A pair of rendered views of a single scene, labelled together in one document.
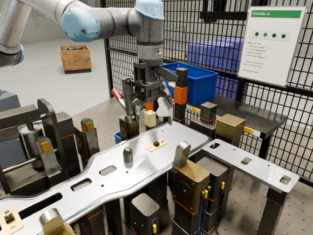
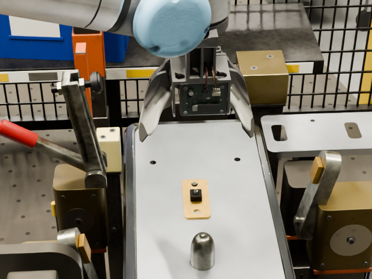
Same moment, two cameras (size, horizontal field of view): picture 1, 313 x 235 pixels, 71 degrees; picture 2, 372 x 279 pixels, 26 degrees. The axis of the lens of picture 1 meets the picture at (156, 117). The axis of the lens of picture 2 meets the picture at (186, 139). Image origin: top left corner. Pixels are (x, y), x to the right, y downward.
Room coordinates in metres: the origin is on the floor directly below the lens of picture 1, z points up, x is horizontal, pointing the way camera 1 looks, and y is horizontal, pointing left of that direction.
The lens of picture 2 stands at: (0.12, 0.69, 1.77)
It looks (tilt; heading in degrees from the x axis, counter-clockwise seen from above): 37 degrees down; 309
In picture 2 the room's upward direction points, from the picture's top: straight up
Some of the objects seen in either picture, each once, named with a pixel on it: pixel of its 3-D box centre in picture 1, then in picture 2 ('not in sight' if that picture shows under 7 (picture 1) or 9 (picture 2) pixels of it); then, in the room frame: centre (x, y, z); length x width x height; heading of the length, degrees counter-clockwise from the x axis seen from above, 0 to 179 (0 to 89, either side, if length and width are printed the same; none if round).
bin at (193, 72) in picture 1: (185, 81); (44, 5); (1.14, -0.16, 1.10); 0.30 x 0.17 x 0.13; 35
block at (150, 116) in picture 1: (150, 149); (114, 225); (0.81, 0.03, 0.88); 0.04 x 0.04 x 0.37; 43
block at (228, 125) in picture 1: (224, 157); (256, 146); (0.76, -0.29, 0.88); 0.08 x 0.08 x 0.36; 43
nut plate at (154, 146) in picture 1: (156, 143); (195, 196); (0.67, 0.00, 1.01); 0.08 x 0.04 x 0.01; 132
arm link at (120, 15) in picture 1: (116, 22); not in sight; (0.68, 0.12, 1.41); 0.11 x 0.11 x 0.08; 62
